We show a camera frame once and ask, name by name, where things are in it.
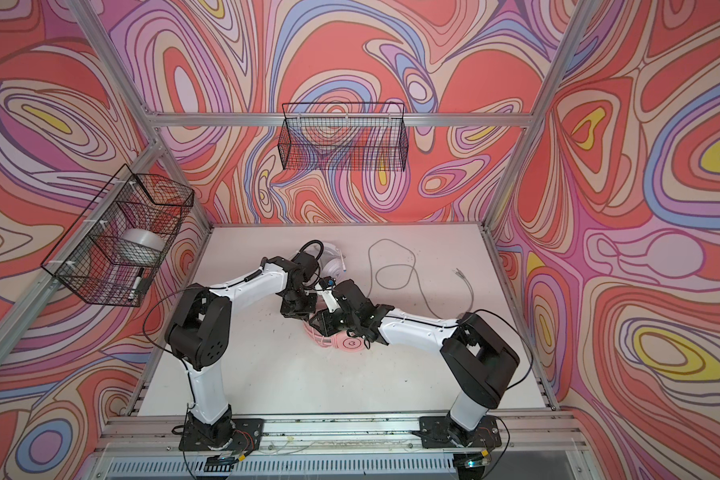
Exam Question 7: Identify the pink cat-ear headphones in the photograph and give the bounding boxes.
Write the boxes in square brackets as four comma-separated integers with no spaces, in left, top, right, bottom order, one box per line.
[303,315,366,353]

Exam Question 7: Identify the white headphones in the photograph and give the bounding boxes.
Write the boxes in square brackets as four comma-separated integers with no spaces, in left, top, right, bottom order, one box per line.
[318,242,346,279]

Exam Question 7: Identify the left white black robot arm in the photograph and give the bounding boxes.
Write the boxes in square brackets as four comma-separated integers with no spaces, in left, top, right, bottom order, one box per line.
[164,253,319,451]

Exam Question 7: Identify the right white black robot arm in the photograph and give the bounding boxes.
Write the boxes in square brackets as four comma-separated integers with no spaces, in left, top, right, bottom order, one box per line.
[307,280,520,448]

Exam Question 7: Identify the marker pen in basket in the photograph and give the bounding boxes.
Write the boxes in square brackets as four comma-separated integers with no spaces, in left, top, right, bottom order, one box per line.
[128,268,144,302]

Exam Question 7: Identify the white tape roll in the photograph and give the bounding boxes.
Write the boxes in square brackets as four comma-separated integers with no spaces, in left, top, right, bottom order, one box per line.
[116,228,166,267]

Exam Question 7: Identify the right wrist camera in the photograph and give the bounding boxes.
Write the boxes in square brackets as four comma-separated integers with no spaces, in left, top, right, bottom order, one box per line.
[318,276,339,312]

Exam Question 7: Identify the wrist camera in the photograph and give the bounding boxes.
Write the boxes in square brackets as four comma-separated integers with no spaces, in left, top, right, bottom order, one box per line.
[318,276,339,312]
[292,251,319,283]

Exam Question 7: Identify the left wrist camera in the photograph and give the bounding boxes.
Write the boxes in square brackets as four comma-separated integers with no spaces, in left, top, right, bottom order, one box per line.
[292,251,319,283]

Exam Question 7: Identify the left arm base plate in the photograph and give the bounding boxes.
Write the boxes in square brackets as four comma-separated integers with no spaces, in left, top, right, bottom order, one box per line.
[179,416,264,453]

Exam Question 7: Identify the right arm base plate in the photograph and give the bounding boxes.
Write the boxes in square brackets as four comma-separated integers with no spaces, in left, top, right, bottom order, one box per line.
[412,415,503,451]

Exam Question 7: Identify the back black wire basket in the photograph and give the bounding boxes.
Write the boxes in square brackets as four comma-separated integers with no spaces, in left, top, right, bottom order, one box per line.
[277,101,409,172]

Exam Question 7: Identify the black wire basket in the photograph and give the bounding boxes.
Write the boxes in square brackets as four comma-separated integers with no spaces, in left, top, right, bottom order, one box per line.
[277,101,409,172]
[41,166,195,307]

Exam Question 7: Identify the left black wire basket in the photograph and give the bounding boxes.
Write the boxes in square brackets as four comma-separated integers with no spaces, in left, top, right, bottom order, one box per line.
[41,166,195,307]

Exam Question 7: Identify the aluminium front rail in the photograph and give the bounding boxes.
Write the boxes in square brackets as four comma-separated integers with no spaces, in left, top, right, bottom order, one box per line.
[95,409,590,455]

